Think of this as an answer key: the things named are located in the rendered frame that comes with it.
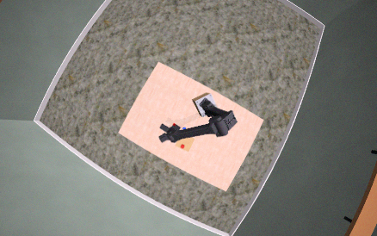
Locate tan flat mat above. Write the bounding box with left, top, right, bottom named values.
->
left=176, top=138, right=195, bottom=152

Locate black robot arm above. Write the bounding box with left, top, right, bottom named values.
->
left=158, top=98, right=238, bottom=143

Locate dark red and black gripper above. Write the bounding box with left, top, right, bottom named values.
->
left=172, top=123, right=181, bottom=130

